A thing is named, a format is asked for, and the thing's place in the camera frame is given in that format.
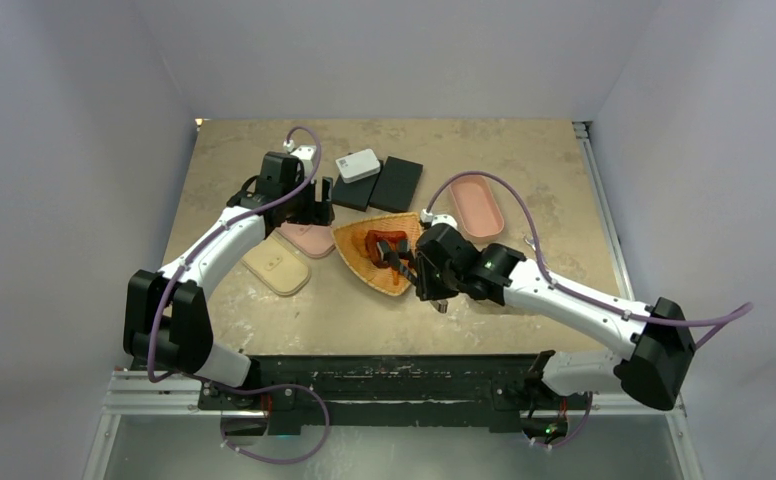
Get woven bamboo basket tray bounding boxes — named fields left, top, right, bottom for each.
left=332, top=212, right=422, bottom=297

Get black metal tongs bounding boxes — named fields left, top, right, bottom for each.
left=376, top=240, right=418, bottom=286

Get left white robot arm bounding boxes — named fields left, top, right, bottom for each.
left=122, top=146, right=334, bottom=409

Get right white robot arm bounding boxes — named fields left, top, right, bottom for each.
left=414, top=223, right=696, bottom=411

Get pink lunch box lid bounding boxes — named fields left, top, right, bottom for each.
left=277, top=223, right=335, bottom=259

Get left black box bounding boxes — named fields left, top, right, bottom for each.
left=332, top=160, right=384, bottom=212

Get black box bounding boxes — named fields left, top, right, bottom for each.
left=368, top=156, right=423, bottom=213
left=332, top=160, right=384, bottom=212

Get white small device box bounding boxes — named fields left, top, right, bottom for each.
left=335, top=148, right=382, bottom=184

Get pink lunch box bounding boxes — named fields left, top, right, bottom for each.
left=448, top=175, right=505, bottom=243

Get beige lunch box lid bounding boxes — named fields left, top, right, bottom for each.
left=241, top=235, right=311, bottom=297

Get right black box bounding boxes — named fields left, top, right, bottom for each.
left=368, top=156, right=423, bottom=213

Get red sausage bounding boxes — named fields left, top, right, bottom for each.
left=365, top=230, right=407, bottom=247

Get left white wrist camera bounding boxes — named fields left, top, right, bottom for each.
left=283, top=139, right=316, bottom=177

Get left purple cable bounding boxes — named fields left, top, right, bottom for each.
left=146, top=127, right=324, bottom=386

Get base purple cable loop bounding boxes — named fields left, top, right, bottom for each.
left=219, top=382, right=334, bottom=466

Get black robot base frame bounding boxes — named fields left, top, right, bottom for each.
left=199, top=351, right=588, bottom=437

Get right aluminium rail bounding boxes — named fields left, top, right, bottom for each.
left=572, top=122, right=628, bottom=284

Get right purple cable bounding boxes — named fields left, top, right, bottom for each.
left=424, top=170, right=755, bottom=330

